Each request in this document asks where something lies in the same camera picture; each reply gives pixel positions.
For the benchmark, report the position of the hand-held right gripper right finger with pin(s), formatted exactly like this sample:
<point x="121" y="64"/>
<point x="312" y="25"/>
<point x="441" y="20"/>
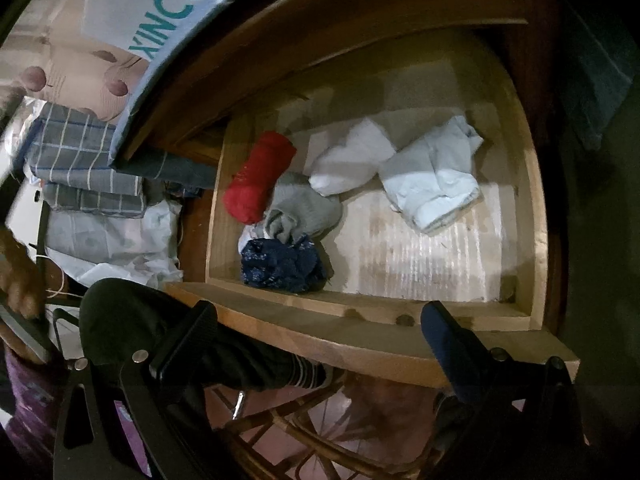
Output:
<point x="445" y="340"/>

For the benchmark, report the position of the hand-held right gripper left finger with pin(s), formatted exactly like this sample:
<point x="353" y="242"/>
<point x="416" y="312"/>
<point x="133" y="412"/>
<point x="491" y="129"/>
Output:
<point x="185" y="340"/>

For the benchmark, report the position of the black striped sock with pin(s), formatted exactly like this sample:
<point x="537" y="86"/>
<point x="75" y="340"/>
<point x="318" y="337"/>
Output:
<point x="130" y="310"/>

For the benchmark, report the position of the wooden drawer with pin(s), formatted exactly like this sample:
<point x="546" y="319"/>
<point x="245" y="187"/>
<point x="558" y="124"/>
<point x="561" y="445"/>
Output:
<point x="425" y="260"/>

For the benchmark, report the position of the navy patterned underwear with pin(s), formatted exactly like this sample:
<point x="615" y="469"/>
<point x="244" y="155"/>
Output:
<point x="280" y="265"/>

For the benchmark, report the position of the light blue underwear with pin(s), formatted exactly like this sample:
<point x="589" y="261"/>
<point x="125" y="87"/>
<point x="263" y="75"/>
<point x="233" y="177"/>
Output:
<point x="430" y="180"/>

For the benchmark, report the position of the red underwear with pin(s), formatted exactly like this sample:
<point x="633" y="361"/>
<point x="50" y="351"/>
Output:
<point x="257" y="175"/>

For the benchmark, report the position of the grey underwear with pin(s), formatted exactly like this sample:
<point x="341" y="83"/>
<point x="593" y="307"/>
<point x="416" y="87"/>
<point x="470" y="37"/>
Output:
<point x="305" y="205"/>

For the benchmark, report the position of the white sock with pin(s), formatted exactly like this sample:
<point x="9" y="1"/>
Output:
<point x="345" y="160"/>

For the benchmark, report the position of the white shoe box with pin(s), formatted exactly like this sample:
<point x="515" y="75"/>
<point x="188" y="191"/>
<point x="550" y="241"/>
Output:
<point x="165" y="5"/>

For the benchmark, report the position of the person's left forearm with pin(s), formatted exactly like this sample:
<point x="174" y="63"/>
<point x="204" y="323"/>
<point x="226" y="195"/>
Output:
<point x="17" y="270"/>

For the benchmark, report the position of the person's purple clothing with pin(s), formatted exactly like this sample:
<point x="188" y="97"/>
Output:
<point x="30" y="410"/>

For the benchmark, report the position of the white plastic bag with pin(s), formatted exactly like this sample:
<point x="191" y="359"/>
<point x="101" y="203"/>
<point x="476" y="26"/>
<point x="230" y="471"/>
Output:
<point x="115" y="240"/>

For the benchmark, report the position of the rattan chair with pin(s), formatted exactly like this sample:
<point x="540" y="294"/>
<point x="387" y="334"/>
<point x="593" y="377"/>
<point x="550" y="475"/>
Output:
<point x="310" y="440"/>

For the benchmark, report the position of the grey plaid cloth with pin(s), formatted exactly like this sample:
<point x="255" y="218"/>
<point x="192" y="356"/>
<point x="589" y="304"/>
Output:
<point x="75" y="150"/>

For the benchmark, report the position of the blue checked cloth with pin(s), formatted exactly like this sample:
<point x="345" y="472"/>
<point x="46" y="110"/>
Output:
<point x="131" y="120"/>

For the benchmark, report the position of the leaf print curtain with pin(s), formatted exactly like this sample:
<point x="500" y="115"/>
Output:
<point x="75" y="85"/>

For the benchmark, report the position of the wooden nightstand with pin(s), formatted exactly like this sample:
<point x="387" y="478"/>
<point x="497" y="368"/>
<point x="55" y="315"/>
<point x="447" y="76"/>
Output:
<point x="350" y="10"/>

